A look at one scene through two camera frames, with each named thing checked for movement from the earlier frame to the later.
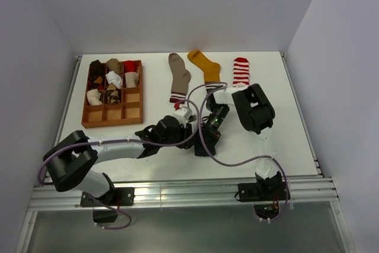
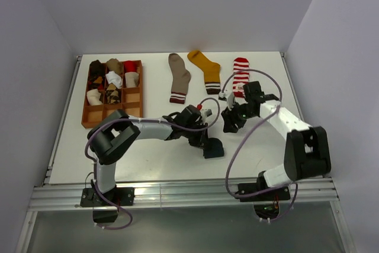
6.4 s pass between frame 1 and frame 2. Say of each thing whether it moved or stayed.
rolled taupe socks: stayed
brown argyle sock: stayed
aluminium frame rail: stayed
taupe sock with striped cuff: stayed
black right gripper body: moved
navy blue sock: moved
